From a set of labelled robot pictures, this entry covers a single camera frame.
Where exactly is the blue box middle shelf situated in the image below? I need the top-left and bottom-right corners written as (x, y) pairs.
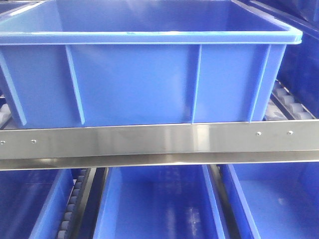
top-left (0, 0), bottom-right (302, 128)

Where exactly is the blue bin lower centre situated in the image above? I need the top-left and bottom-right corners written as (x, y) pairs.
top-left (93, 165), bottom-right (229, 239)

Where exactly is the blue bin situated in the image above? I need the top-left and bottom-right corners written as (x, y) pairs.
top-left (220, 162), bottom-right (319, 239)
top-left (239, 0), bottom-right (319, 105)
top-left (93, 165), bottom-right (229, 239)
top-left (0, 169), bottom-right (74, 239)

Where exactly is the lower roller track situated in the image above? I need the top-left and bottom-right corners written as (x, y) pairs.
top-left (56, 169), bottom-right (90, 239)

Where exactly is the blue bin upper right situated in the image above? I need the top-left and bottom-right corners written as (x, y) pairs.
top-left (239, 0), bottom-right (319, 105)

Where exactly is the blue bin lower right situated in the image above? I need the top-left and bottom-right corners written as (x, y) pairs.
top-left (220, 162), bottom-right (319, 239)

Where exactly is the blue bin lower left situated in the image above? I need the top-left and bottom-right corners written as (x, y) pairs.
top-left (0, 169), bottom-right (74, 239)

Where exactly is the lower steel rack rail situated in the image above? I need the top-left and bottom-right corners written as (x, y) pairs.
top-left (0, 119), bottom-right (319, 170)

